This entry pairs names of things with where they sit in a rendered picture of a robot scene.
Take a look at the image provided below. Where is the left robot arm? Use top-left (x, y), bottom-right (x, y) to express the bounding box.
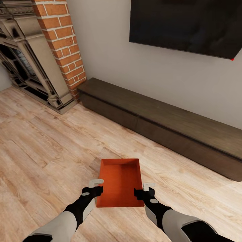
top-left (22, 179), bottom-right (104, 242)

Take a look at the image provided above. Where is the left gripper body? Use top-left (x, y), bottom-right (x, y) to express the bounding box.
top-left (83, 186), bottom-right (101, 197)

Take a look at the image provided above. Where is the storage box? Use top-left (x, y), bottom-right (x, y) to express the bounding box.
top-left (96, 158), bottom-right (145, 208)

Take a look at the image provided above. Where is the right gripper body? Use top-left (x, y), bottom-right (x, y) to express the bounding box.
top-left (136, 188), bottom-right (155, 201)

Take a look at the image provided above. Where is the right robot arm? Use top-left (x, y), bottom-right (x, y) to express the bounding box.
top-left (134, 182), bottom-right (235, 242)

